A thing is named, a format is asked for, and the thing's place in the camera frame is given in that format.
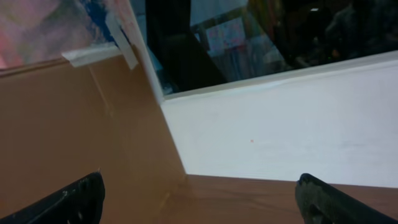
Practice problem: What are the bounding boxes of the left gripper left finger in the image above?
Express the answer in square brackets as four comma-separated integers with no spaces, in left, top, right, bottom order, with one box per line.
[1,171,105,224]

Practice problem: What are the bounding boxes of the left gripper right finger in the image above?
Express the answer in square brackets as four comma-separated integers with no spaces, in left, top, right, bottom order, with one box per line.
[295,173,397,224]

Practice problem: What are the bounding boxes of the brown cardboard panel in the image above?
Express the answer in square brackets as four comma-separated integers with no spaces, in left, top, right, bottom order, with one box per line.
[1,56,185,223]

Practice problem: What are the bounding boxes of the dark window pane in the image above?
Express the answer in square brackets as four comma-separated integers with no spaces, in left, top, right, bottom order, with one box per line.
[131,0,397,95]

